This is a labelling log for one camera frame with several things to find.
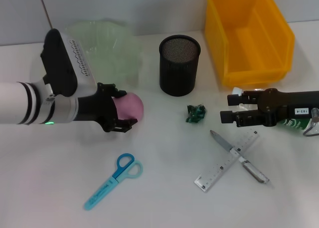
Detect grey white pen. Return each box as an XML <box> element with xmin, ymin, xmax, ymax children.
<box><xmin>209</xmin><ymin>130</ymin><xmax>271</xmax><ymax>185</ymax></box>

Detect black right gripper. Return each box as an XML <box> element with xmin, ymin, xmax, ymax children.
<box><xmin>220</xmin><ymin>87</ymin><xmax>319</xmax><ymax>128</ymax></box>

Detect black mesh pen cup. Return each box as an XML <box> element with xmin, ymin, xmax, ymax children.
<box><xmin>159</xmin><ymin>34</ymin><xmax>201</xmax><ymax>97</ymax></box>

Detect blue children's scissors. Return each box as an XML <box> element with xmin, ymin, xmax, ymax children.
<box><xmin>84</xmin><ymin>153</ymin><xmax>144</xmax><ymax>211</ymax></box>

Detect grey right arm cable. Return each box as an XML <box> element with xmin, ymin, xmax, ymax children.
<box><xmin>302</xmin><ymin>107</ymin><xmax>319</xmax><ymax>138</ymax></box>

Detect green glass fruit plate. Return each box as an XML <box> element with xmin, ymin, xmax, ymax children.
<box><xmin>64</xmin><ymin>19</ymin><xmax>144</xmax><ymax>87</ymax></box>

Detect pink knitted peach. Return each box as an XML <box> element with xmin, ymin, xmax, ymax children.
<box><xmin>112</xmin><ymin>92</ymin><xmax>145</xmax><ymax>123</ymax></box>

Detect yellow plastic bin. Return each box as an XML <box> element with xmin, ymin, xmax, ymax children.
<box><xmin>204</xmin><ymin>0</ymin><xmax>296</xmax><ymax>87</ymax></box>

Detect green plastic wrapper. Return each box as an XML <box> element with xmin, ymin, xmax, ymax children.
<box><xmin>184</xmin><ymin>104</ymin><xmax>208</xmax><ymax>124</ymax></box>

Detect clear green-label water bottle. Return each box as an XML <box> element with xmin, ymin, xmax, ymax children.
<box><xmin>231</xmin><ymin>86</ymin><xmax>319</xmax><ymax>138</ymax></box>

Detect clear plastic ruler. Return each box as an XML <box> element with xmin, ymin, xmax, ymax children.
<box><xmin>194</xmin><ymin>132</ymin><xmax>260</xmax><ymax>194</ymax></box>

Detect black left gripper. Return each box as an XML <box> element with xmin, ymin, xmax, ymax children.
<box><xmin>74</xmin><ymin>82</ymin><xmax>139</xmax><ymax>134</ymax></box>

